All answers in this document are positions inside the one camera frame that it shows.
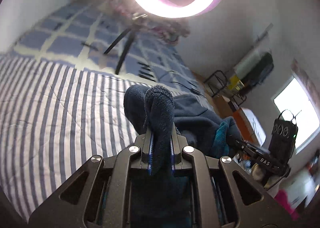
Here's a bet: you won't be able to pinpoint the teal fleece jacket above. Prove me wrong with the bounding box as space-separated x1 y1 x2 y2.
124 85 242 220

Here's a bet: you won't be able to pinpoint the dark hanging clothes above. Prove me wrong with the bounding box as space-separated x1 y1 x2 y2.
246 52 274 88

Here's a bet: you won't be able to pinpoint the black clothes rack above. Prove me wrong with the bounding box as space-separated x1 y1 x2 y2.
203 70 247 107

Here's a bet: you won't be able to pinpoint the window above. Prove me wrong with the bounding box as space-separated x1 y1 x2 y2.
272 77 319 153

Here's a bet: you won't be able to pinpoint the blue white striped quilt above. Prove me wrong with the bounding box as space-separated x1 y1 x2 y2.
1 56 137 221

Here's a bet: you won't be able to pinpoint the yellow box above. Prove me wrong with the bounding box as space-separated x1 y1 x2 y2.
227 75 244 92

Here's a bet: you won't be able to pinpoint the blue checked bed sheet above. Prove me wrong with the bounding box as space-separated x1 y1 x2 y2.
9 4 210 107

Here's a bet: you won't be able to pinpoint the floral folded pillows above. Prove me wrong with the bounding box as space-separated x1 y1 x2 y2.
108 0 190 46

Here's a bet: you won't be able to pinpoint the black light tripod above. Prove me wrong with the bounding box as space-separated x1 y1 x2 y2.
104 13 148 75

